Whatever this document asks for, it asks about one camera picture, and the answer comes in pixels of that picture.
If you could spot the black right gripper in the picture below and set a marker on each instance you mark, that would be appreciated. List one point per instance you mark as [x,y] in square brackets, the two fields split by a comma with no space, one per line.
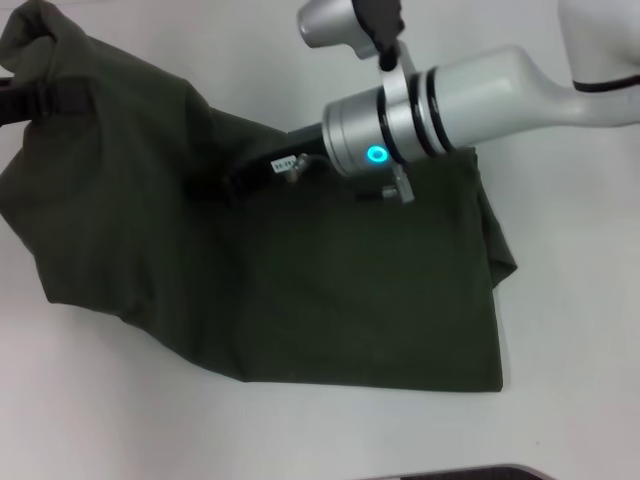
[280,160]

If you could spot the dark green printed t-shirt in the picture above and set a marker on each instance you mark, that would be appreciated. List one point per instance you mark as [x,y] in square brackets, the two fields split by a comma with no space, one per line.
[200,250]

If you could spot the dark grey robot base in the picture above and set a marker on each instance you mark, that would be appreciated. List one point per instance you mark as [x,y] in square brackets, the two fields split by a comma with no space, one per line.
[475,472]

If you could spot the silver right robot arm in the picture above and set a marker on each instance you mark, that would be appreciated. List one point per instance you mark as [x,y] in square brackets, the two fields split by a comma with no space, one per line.
[475,95]

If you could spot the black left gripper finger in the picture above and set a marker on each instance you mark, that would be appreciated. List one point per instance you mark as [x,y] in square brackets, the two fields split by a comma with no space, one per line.
[50,100]

